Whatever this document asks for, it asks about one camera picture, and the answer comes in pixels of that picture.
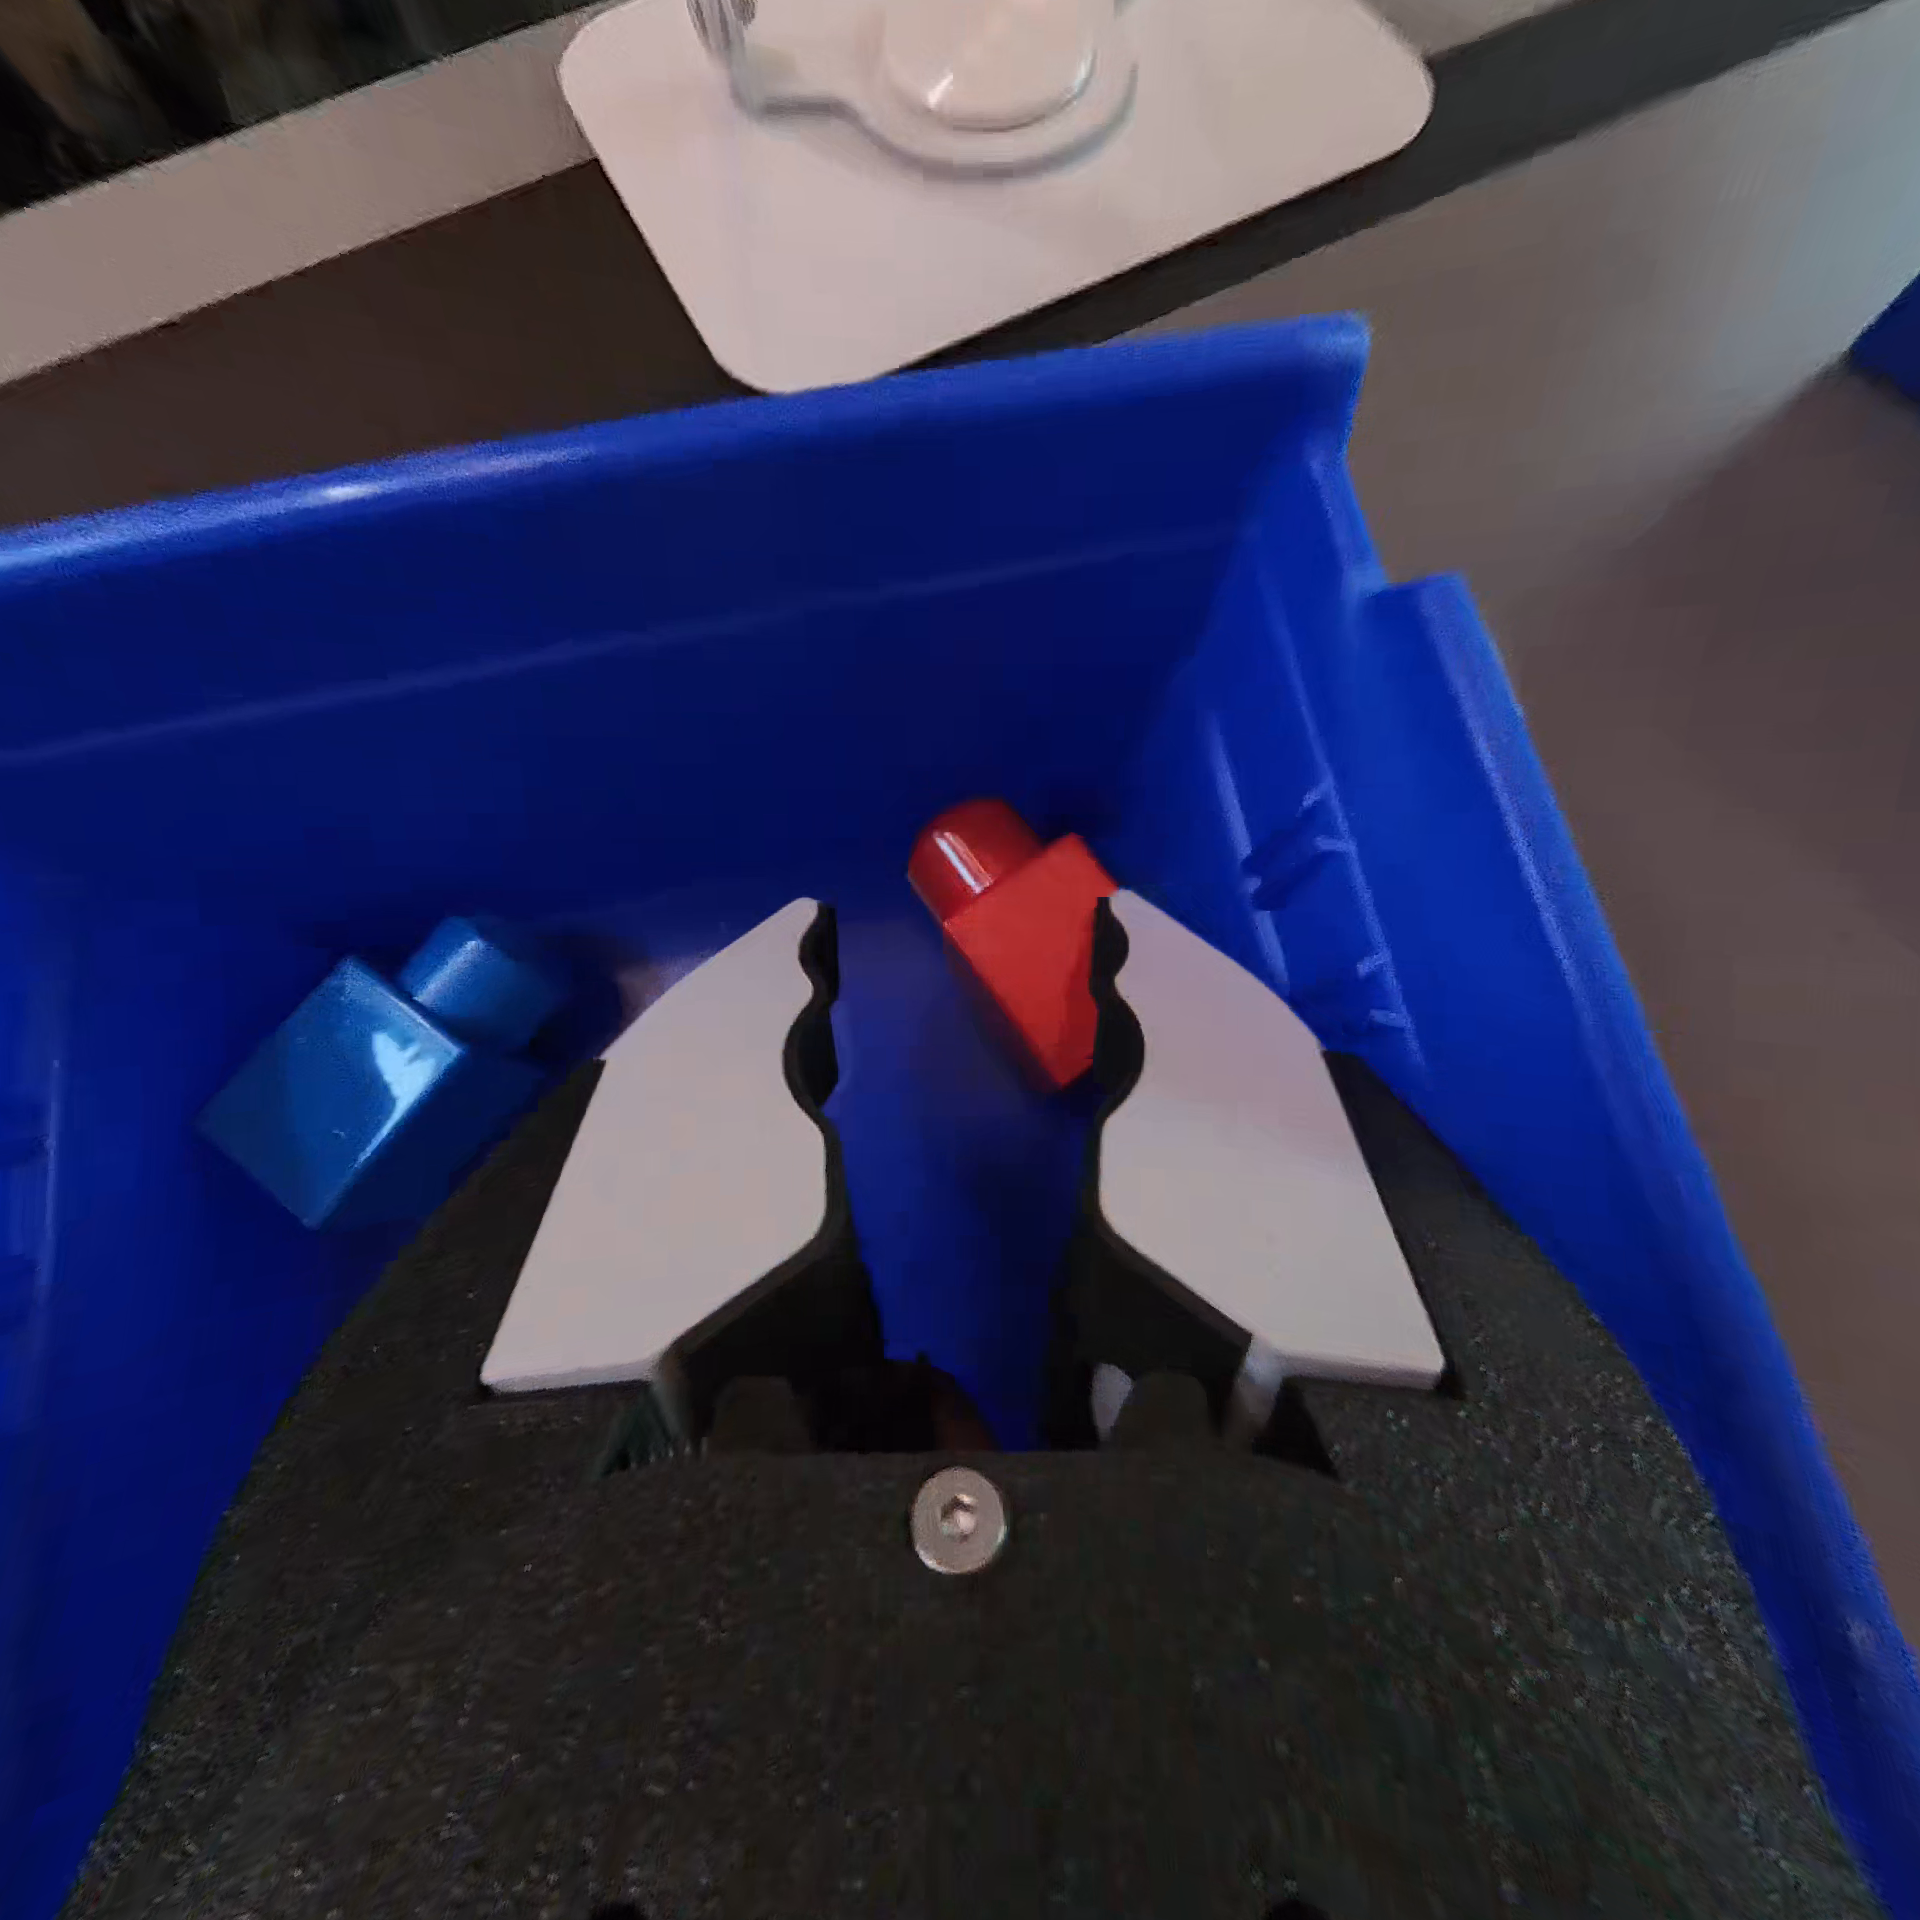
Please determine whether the clear stand with white base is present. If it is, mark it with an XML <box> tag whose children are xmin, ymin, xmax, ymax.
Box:
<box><xmin>558</xmin><ymin>0</ymin><xmax>1432</xmax><ymax>396</ymax></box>

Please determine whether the red mega block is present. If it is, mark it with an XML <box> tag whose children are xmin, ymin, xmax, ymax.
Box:
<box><xmin>906</xmin><ymin>799</ymin><xmax>1119</xmax><ymax>1092</ymax></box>

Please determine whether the blue plastic bin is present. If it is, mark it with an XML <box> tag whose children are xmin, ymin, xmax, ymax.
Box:
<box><xmin>1846</xmin><ymin>277</ymin><xmax>1920</xmax><ymax>406</ymax></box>
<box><xmin>0</xmin><ymin>310</ymin><xmax>1920</xmax><ymax>1920</ymax></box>

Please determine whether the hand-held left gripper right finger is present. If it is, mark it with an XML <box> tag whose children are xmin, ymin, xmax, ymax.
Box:
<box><xmin>1046</xmin><ymin>890</ymin><xmax>1446</xmax><ymax>1448</ymax></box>

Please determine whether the dark brown desk mat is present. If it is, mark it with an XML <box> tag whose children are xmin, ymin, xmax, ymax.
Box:
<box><xmin>0</xmin><ymin>157</ymin><xmax>752</xmax><ymax>527</ymax></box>

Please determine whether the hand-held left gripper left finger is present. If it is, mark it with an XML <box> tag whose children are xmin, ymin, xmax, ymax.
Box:
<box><xmin>480</xmin><ymin>895</ymin><xmax>902</xmax><ymax>1448</ymax></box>

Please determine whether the blue mega block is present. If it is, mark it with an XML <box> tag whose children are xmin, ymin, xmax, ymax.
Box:
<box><xmin>194</xmin><ymin>914</ymin><xmax>578</xmax><ymax>1232</ymax></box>

